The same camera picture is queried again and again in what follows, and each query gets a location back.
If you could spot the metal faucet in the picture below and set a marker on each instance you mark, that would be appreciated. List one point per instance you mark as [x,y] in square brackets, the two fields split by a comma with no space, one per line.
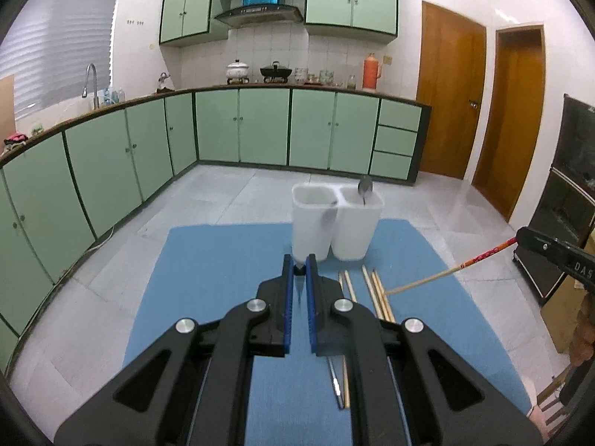
[91,70]

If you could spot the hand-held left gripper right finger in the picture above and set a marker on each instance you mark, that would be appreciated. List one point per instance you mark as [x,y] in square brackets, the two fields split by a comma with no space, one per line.
[312,306]

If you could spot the black wok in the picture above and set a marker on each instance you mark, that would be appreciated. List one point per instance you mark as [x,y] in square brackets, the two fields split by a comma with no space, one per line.
[275,72]

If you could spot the metal kettle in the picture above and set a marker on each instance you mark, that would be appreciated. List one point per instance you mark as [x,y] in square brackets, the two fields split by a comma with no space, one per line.
[163,82]

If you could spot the black range hood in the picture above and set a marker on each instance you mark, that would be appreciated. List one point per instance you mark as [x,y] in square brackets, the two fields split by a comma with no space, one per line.
[258,13]

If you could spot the green base cabinet run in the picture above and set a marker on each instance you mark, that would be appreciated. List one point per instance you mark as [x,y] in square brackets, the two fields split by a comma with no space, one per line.
[93,176]

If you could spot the slim metal utensil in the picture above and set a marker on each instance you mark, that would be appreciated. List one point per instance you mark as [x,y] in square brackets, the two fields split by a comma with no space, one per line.
[335,383]

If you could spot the blue mat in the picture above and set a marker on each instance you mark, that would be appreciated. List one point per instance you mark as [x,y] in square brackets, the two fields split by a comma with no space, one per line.
[209,269]

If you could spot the red cloth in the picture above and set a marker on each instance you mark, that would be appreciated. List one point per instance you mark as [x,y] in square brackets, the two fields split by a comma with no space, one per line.
[16,138]

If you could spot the green wall cabinet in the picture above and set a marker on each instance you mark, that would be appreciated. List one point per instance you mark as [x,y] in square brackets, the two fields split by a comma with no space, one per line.
[351,0]
[186,4]

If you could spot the black cabinet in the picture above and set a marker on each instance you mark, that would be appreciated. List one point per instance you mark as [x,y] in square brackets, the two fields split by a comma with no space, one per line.
[567,204]

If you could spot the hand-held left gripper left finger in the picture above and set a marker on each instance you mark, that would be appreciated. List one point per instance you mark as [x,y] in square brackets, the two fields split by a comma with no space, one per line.
[289,306]

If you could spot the clear bottles by sink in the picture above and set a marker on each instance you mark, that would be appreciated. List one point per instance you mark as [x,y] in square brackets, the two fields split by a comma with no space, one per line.
[114,96]

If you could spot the glass jar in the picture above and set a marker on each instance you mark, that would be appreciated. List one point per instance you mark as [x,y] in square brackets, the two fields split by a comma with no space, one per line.
[326,77]
[351,81]
[301,75]

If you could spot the white double utensil holder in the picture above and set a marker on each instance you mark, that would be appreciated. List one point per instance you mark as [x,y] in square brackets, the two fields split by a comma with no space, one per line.
[344,223]

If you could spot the cardboard box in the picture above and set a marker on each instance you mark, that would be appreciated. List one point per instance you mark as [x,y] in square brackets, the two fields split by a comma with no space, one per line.
[562,318]

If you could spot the orange thermos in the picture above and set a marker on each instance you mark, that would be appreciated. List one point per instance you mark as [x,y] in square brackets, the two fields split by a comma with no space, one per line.
[370,72]

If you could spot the wooden door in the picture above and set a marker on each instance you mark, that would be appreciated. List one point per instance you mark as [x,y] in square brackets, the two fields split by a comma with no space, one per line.
[448,93]
[506,125]

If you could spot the green base cabinet with drawers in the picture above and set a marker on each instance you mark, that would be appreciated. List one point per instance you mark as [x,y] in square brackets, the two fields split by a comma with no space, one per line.
[307,130]

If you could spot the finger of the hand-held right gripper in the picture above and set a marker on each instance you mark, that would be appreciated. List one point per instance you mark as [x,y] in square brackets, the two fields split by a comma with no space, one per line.
[539,243]

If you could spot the brown board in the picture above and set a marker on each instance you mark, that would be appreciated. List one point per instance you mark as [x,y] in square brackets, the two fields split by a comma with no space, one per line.
[6,107]

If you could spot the person's right hand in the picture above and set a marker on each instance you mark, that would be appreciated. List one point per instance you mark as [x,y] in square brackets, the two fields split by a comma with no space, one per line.
[584,334]

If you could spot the metal spoon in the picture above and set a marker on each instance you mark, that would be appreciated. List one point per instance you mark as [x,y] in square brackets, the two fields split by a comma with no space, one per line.
[365,186]

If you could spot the white cooking pot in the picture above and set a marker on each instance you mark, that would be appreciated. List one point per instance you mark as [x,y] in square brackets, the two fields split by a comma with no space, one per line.
[237,70]

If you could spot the window blinds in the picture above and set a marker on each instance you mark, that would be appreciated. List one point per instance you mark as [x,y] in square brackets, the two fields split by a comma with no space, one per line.
[60,46]

